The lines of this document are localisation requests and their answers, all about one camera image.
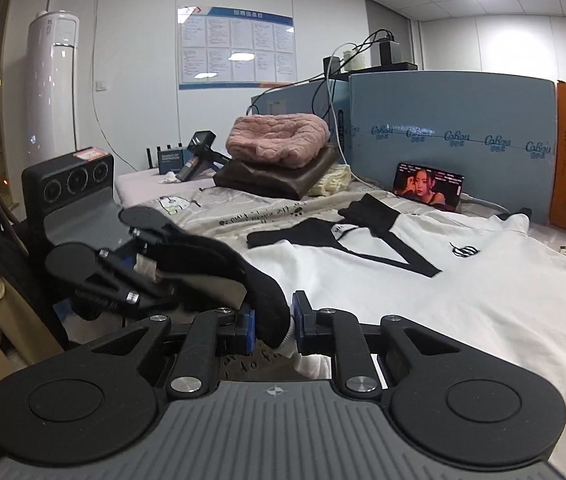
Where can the white wall switch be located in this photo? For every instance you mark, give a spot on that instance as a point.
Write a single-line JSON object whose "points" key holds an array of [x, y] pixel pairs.
{"points": [[101, 84]]}

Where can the black handheld device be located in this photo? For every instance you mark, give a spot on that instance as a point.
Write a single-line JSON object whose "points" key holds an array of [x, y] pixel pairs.
{"points": [[202, 147]]}

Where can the brown leather garment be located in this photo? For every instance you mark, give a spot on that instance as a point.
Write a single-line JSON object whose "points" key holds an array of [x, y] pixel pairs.
{"points": [[273, 180]]}

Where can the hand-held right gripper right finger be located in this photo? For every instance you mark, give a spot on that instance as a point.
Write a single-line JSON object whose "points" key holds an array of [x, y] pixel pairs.
{"points": [[303, 330]]}

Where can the white shirt with black trim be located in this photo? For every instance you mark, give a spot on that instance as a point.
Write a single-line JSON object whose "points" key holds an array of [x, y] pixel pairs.
{"points": [[413, 285]]}

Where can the white standing air conditioner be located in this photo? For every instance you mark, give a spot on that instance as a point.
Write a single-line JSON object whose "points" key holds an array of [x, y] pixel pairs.
{"points": [[55, 90]]}

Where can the small blue printed box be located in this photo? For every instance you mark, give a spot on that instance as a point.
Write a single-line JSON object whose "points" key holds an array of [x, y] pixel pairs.
{"points": [[170, 159]]}

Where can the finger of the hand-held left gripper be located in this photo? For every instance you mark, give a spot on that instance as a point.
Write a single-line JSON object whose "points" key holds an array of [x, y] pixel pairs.
{"points": [[150, 240], [123, 292]]}

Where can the black smartphone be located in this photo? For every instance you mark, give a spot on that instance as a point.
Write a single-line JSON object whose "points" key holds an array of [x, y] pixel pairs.
{"points": [[428, 186]]}

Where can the wall notice board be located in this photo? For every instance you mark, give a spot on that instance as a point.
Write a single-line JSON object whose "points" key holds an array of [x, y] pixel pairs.
{"points": [[235, 45]]}

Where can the cream knitted sweater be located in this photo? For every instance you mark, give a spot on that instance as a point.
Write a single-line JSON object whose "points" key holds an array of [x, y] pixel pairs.
{"points": [[330, 180]]}

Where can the flat black device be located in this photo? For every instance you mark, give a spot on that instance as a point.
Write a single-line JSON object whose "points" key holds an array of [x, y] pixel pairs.
{"points": [[398, 66]]}

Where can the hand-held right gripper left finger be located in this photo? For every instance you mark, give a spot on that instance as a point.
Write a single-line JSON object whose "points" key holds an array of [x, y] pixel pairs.
{"points": [[248, 332]]}

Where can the white power plug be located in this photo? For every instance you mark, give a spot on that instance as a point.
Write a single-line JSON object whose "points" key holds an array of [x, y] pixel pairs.
{"points": [[354, 60]]}

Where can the person's dark garment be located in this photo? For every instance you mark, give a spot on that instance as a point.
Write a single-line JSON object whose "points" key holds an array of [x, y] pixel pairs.
{"points": [[10, 255]]}

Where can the black power adapter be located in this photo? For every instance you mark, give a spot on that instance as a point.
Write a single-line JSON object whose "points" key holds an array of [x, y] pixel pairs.
{"points": [[329, 66]]}

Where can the black router with antennas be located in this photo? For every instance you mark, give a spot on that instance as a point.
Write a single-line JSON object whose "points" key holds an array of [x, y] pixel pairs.
{"points": [[152, 159]]}

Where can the pink knitted sweater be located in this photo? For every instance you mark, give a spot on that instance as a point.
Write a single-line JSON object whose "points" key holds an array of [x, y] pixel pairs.
{"points": [[278, 137]]}

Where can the black charger block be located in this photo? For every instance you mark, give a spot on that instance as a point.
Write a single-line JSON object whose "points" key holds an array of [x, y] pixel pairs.
{"points": [[389, 52]]}

